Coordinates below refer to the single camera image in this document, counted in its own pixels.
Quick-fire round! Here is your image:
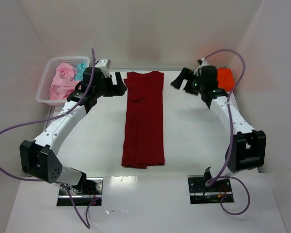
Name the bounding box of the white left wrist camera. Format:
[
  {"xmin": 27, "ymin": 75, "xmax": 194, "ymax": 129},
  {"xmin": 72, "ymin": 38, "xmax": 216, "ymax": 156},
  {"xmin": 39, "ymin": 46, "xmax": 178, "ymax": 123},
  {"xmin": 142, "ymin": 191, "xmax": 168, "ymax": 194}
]
[{"xmin": 95, "ymin": 58, "xmax": 112, "ymax": 76}]

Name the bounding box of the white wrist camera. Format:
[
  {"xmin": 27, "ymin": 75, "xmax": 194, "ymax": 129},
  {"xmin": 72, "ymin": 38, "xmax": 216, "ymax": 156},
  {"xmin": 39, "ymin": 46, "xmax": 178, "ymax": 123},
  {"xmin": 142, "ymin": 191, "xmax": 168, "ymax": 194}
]
[
  {"xmin": 194, "ymin": 57, "xmax": 209, "ymax": 76},
  {"xmin": 95, "ymin": 58, "xmax": 112, "ymax": 76}
]

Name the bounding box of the white plastic laundry basket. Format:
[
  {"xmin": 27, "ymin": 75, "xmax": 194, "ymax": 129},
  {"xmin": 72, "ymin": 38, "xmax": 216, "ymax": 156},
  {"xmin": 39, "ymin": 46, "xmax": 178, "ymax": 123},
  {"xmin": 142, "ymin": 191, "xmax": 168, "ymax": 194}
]
[{"xmin": 36, "ymin": 56, "xmax": 90, "ymax": 107}]

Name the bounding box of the pink t shirt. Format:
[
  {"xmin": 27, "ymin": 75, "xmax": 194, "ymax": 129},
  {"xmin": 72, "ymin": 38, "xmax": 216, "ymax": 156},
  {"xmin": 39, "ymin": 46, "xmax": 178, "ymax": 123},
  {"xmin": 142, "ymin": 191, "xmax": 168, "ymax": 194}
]
[{"xmin": 50, "ymin": 63, "xmax": 80, "ymax": 100}]

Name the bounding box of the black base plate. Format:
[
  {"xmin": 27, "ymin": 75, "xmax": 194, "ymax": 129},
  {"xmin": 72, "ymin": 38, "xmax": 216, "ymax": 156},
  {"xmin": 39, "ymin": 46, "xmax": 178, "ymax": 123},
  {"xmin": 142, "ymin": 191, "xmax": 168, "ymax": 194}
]
[
  {"xmin": 56, "ymin": 178, "xmax": 103, "ymax": 207},
  {"xmin": 188, "ymin": 176, "xmax": 234, "ymax": 204}
]

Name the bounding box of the teal t shirt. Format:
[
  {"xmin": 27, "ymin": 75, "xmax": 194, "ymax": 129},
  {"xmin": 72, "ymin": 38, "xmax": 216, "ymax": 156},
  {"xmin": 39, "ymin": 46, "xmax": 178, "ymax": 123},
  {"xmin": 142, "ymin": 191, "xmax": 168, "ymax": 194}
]
[{"xmin": 74, "ymin": 63, "xmax": 88, "ymax": 82}]

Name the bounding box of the dark red t shirt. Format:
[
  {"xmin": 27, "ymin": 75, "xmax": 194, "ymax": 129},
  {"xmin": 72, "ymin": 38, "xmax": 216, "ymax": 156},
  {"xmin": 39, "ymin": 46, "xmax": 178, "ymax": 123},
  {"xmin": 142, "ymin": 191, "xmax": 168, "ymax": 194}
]
[{"xmin": 121, "ymin": 71, "xmax": 165, "ymax": 169}]

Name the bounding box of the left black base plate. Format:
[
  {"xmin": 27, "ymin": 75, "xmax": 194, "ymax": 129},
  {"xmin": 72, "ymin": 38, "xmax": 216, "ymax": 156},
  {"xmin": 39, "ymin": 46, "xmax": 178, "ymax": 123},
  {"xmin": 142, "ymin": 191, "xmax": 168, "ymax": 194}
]
[{"xmin": 56, "ymin": 178, "xmax": 103, "ymax": 207}]

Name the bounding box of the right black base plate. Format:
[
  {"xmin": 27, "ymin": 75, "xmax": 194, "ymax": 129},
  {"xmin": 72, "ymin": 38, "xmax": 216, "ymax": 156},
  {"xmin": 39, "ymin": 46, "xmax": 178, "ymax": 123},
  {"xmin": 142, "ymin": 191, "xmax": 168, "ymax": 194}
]
[{"xmin": 188, "ymin": 176, "xmax": 234, "ymax": 204}]

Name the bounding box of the orange folded t shirt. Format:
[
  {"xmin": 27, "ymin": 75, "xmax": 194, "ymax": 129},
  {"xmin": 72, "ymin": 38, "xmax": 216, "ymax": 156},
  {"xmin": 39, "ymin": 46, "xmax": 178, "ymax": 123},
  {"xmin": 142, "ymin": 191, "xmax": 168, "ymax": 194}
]
[{"xmin": 217, "ymin": 67, "xmax": 235, "ymax": 92}]

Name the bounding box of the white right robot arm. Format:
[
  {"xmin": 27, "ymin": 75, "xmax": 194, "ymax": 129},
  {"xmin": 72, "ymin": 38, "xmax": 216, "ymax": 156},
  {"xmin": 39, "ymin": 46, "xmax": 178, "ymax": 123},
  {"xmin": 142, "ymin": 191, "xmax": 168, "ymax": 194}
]
[{"xmin": 171, "ymin": 65, "xmax": 266, "ymax": 187}]

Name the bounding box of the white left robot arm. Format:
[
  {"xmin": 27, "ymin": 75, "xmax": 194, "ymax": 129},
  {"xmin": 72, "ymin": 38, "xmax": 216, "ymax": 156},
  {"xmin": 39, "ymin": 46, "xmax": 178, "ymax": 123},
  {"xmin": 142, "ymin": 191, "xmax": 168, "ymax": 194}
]
[{"xmin": 19, "ymin": 67, "xmax": 127, "ymax": 192}]

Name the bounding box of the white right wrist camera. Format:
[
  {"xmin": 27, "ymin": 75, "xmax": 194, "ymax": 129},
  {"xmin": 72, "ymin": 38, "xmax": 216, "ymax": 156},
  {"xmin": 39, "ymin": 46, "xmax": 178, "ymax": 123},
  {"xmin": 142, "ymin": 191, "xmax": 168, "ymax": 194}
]
[{"xmin": 194, "ymin": 57, "xmax": 209, "ymax": 76}]

